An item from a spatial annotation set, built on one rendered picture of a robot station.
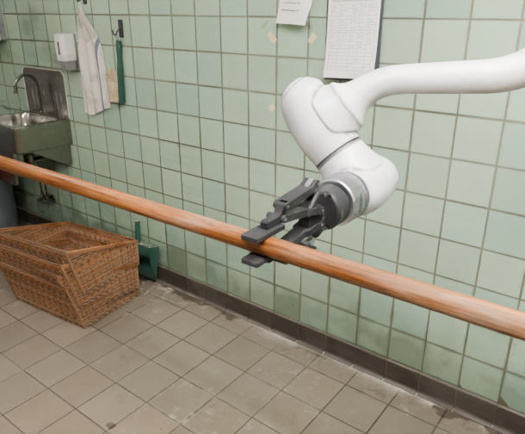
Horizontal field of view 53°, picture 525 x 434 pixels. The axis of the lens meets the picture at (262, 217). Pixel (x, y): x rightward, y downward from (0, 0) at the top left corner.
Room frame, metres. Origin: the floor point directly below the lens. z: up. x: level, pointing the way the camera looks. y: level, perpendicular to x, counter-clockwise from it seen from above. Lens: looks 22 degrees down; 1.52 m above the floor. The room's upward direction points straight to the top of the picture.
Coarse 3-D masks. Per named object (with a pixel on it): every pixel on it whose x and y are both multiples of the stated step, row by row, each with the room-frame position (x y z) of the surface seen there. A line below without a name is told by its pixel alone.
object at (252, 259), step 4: (252, 252) 0.70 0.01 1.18; (244, 256) 0.69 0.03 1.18; (248, 256) 0.69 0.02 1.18; (252, 256) 0.69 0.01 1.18; (256, 256) 0.69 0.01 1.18; (260, 256) 0.69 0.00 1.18; (264, 256) 0.69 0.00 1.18; (244, 260) 0.68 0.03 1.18; (248, 260) 0.68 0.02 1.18; (252, 260) 0.68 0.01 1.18; (256, 260) 0.68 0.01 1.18; (260, 260) 0.67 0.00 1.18; (264, 260) 0.68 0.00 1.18; (268, 260) 0.69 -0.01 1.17; (248, 264) 0.67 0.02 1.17; (252, 264) 0.67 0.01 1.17; (256, 264) 0.67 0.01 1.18; (260, 264) 0.67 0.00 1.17; (256, 268) 0.67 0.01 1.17
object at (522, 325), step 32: (0, 160) 1.11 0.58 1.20; (96, 192) 0.91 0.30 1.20; (192, 224) 0.76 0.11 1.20; (224, 224) 0.74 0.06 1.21; (288, 256) 0.65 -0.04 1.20; (320, 256) 0.63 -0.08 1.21; (384, 288) 0.57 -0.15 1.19; (416, 288) 0.55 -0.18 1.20; (480, 320) 0.50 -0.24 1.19; (512, 320) 0.48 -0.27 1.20
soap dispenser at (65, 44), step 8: (56, 40) 3.06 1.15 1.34; (64, 40) 3.04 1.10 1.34; (72, 40) 3.08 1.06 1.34; (56, 48) 3.07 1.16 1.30; (64, 48) 3.04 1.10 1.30; (72, 48) 3.08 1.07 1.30; (64, 56) 3.04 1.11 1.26; (72, 56) 3.07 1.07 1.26; (64, 64) 3.05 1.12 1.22; (72, 64) 3.08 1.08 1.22
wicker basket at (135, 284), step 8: (56, 240) 2.77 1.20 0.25; (64, 240) 2.80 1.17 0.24; (128, 264) 2.51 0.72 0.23; (136, 264) 2.54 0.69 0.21; (40, 272) 2.29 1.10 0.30; (48, 272) 2.22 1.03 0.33; (112, 272) 2.43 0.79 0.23; (120, 272) 2.47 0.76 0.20; (128, 272) 2.51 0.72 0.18; (136, 272) 2.54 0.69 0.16; (48, 280) 2.27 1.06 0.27; (56, 280) 2.21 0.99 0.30; (128, 280) 2.50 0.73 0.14; (136, 280) 2.54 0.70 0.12; (120, 288) 2.45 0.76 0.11; (128, 288) 2.50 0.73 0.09; (136, 288) 2.53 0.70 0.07; (104, 296) 2.37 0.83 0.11; (112, 296) 2.41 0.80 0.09; (120, 296) 2.45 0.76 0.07; (104, 304) 2.36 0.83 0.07
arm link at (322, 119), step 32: (416, 64) 0.99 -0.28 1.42; (448, 64) 0.96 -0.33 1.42; (480, 64) 0.94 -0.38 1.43; (512, 64) 0.92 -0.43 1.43; (288, 96) 1.01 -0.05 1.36; (320, 96) 0.98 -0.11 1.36; (352, 96) 0.98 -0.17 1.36; (384, 96) 0.99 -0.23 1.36; (288, 128) 1.02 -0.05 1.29; (320, 128) 0.96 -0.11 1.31; (352, 128) 0.97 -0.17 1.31; (320, 160) 0.96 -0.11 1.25
